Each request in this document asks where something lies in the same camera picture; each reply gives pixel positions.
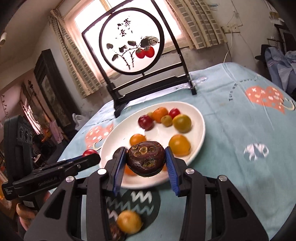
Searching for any right beige curtain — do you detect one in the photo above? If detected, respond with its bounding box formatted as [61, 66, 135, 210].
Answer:
[166, 0, 227, 49]

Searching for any small green kumquat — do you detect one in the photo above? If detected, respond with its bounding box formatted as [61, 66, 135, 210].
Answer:
[161, 115, 173, 127]

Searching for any blue clothes pile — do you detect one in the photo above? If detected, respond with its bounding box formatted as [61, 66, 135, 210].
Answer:
[265, 47, 295, 95]

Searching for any small red cherry tomato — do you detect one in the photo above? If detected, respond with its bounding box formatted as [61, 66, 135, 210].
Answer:
[169, 108, 181, 119]

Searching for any small yellow-green kumquat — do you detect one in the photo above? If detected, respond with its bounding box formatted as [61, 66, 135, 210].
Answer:
[147, 112, 153, 118]

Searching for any small orange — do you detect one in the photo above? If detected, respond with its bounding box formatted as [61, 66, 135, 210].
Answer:
[129, 133, 147, 146]

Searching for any white oval plate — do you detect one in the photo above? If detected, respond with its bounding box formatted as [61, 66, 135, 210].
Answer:
[98, 101, 206, 190]

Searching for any wall power socket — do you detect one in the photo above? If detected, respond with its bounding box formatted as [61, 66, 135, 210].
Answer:
[222, 23, 241, 34]

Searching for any dark water chestnut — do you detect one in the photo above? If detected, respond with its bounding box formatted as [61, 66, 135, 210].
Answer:
[109, 221, 126, 241]

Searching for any left beige curtain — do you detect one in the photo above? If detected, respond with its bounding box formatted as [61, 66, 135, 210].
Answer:
[48, 9, 102, 98]

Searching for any dark red plum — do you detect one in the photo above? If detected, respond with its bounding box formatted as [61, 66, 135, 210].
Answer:
[138, 115, 154, 131]

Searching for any person's left hand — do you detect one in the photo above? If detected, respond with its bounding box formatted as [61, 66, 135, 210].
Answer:
[16, 203, 37, 231]

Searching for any large green-orange citrus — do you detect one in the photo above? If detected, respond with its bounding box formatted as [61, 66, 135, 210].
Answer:
[172, 114, 192, 133]

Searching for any yellow passion fruit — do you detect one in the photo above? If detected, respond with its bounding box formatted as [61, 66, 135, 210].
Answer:
[116, 210, 143, 235]

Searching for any large orange tangerine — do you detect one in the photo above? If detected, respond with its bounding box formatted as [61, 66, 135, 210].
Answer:
[125, 165, 167, 176]

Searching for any dark framed wall painting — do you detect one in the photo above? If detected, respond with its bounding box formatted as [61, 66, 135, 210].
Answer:
[34, 49, 81, 133]

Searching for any black framed round screen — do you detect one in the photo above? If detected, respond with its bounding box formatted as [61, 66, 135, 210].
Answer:
[82, 1, 197, 118]

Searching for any yellow-orange persimmon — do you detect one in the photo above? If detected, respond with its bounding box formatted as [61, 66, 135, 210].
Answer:
[169, 135, 191, 157]

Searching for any beige curtain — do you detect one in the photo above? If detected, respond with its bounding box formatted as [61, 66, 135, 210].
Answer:
[48, 9, 102, 98]
[166, 0, 227, 49]

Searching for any white plastic bag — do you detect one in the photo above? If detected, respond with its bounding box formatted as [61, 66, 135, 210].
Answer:
[72, 113, 88, 131]

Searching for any small orange round citrus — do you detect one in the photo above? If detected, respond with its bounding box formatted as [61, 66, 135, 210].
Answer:
[152, 107, 169, 123]

